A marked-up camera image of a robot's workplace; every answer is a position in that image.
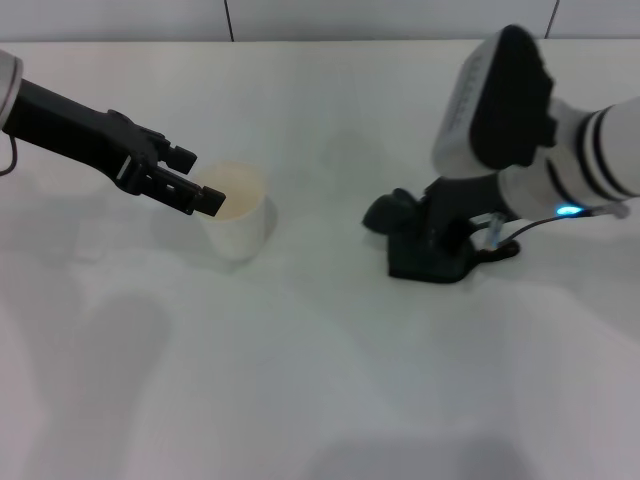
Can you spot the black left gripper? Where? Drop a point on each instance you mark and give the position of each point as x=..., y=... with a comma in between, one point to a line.
x=70, y=130

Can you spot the dark blue rag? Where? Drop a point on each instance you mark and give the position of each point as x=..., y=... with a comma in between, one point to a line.
x=410, y=255

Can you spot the white paper cup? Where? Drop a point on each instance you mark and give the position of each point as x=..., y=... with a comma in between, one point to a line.
x=235, y=230

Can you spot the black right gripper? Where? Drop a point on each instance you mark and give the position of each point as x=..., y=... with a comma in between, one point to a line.
x=465, y=197

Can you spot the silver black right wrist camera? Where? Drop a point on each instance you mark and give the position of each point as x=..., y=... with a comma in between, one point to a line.
x=500, y=100

